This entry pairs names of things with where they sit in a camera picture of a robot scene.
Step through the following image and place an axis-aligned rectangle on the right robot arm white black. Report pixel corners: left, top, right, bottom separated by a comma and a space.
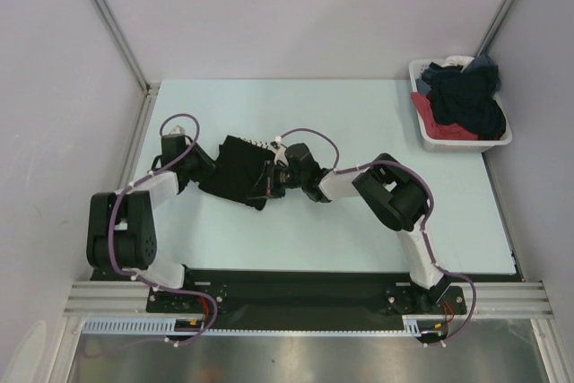
247, 142, 449, 312

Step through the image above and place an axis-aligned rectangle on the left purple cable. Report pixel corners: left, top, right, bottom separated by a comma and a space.
84, 112, 221, 353

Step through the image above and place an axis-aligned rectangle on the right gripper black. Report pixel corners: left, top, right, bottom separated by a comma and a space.
248, 161, 306, 200

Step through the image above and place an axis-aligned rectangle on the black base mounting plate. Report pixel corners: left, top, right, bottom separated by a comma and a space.
145, 270, 468, 332

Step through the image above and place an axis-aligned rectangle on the dark clothes pile in basket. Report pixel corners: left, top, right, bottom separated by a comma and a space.
411, 55, 508, 141

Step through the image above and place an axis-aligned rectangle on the right aluminium corner post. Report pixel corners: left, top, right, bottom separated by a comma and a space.
474, 0, 546, 59

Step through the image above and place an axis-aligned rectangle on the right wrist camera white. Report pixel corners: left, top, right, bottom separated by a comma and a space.
268, 135, 289, 166

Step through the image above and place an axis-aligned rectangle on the black white striped tank top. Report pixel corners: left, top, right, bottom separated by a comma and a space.
240, 137, 278, 153

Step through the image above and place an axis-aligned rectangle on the white slotted cable duct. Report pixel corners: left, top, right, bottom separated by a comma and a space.
83, 314, 449, 337

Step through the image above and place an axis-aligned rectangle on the aluminium front rail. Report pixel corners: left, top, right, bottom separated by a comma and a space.
64, 281, 553, 319

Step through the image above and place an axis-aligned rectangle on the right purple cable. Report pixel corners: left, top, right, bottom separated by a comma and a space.
274, 127, 479, 348

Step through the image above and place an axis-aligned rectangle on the aluminium corner post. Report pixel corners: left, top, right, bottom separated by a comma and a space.
474, 0, 546, 59
65, 0, 156, 95

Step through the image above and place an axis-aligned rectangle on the purple cable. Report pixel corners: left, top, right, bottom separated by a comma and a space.
84, 112, 221, 353
274, 127, 479, 348

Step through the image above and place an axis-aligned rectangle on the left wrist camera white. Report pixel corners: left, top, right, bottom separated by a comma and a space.
169, 125, 186, 135

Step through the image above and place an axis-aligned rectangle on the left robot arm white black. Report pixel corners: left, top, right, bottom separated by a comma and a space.
86, 132, 215, 311

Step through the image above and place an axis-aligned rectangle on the left aluminium corner post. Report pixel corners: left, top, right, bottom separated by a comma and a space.
65, 0, 156, 95

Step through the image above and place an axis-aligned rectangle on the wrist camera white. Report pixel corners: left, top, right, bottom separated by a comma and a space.
169, 125, 186, 135
268, 135, 289, 166

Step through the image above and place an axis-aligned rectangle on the white plastic laundry basket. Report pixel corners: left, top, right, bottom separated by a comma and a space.
408, 58, 513, 153

